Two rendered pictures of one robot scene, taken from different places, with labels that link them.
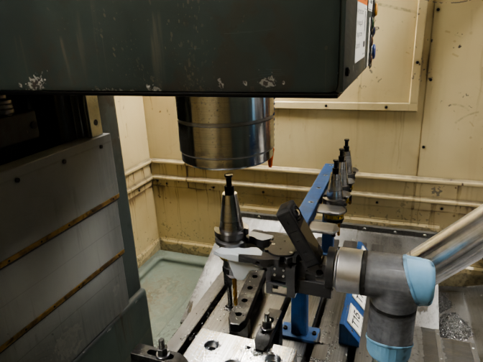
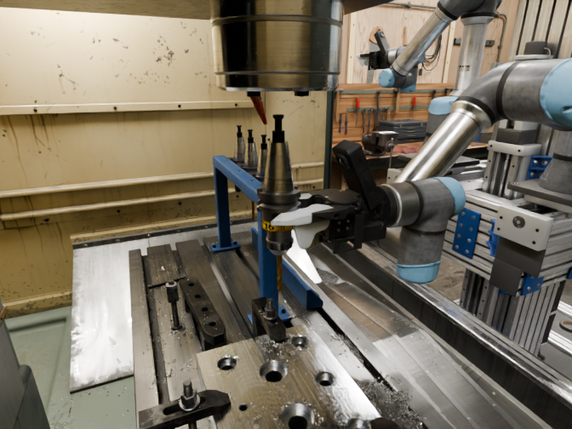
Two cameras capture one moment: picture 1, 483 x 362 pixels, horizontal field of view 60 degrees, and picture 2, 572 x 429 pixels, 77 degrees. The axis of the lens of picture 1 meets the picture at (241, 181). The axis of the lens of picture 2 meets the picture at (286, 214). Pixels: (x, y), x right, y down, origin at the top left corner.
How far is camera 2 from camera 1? 0.53 m
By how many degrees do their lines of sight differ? 42
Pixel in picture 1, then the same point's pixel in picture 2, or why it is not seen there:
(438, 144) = not seen: hidden behind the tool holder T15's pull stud
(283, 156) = (138, 166)
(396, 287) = (445, 203)
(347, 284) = (410, 214)
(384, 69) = not seen: hidden behind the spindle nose
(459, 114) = (291, 108)
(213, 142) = (314, 46)
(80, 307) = not seen: outside the picture
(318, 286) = (375, 229)
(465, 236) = (436, 161)
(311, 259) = (376, 198)
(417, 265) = (449, 180)
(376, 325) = (424, 248)
